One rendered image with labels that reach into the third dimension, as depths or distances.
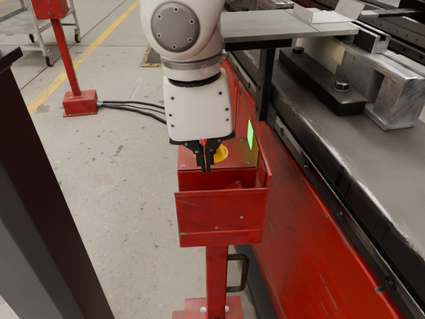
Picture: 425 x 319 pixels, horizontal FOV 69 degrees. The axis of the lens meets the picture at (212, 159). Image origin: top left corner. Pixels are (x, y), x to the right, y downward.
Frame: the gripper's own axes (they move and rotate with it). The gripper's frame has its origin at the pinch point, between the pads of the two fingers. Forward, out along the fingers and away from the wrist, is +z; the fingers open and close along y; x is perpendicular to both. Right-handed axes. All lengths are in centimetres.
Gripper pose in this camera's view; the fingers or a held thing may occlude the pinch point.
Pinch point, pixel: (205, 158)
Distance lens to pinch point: 52.6
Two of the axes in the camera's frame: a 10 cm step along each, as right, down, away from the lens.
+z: 0.9, 7.8, 6.2
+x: 0.7, 6.1, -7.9
